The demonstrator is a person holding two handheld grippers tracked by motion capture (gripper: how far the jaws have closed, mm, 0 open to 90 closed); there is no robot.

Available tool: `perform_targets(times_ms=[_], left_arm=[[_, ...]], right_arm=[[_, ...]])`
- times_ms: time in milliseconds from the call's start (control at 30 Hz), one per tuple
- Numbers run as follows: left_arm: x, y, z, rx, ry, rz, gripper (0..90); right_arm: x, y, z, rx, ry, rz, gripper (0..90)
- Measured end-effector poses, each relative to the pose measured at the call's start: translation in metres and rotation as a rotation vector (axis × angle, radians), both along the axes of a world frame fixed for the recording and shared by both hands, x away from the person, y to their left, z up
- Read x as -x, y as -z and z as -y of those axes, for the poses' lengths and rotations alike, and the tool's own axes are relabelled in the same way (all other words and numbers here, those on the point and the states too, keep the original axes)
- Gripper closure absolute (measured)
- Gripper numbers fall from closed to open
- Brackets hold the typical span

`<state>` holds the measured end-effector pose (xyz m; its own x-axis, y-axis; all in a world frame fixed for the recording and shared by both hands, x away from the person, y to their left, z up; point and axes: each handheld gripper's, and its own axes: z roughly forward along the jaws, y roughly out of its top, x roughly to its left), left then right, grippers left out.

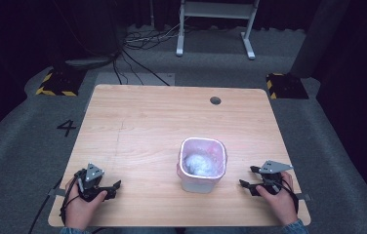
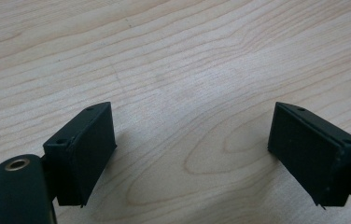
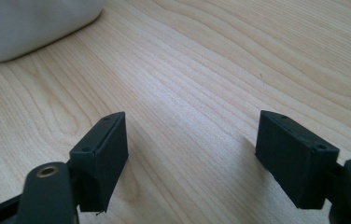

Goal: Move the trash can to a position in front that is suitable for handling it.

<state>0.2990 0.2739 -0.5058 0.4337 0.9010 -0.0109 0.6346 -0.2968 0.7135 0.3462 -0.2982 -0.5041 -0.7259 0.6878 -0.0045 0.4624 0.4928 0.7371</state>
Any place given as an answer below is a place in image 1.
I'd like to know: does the white metal stand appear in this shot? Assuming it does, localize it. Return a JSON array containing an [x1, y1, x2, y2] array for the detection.
[[175, 0, 261, 61]]

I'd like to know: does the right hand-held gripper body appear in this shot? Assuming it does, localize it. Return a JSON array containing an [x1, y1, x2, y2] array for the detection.
[[258, 159, 294, 196]]

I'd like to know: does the right hand-held gripper cable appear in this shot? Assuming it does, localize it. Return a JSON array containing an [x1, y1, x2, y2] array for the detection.
[[268, 177, 301, 216]]

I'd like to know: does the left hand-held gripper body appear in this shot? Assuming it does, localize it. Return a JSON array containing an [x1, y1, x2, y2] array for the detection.
[[75, 163, 108, 203]]

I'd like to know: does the bundle of floor cables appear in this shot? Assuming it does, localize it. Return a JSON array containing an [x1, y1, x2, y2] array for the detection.
[[112, 21, 186, 88]]

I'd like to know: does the black yellow striped base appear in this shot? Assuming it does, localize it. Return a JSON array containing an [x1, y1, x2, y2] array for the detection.
[[35, 67, 87, 98], [265, 72, 310, 100]]

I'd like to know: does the small pink trash bin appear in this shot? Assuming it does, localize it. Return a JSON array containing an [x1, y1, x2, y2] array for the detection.
[[176, 136, 228, 195]]

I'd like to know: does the crumpled white paper wad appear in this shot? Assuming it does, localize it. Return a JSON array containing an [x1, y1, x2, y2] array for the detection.
[[183, 152, 221, 178]]

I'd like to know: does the left hand-held gripper cable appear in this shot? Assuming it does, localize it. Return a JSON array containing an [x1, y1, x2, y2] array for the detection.
[[27, 169, 87, 234]]

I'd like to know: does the hand-held gripper cable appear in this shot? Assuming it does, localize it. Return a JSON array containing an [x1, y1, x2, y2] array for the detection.
[[268, 177, 301, 216], [27, 169, 87, 234]]

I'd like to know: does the person's left hand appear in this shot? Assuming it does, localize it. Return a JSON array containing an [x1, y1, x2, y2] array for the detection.
[[63, 177, 108, 230]]

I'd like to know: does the grey column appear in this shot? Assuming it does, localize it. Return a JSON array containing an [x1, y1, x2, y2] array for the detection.
[[289, 0, 352, 79]]

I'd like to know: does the person's right hand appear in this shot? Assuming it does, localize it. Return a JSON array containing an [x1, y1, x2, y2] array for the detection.
[[255, 171, 299, 226]]

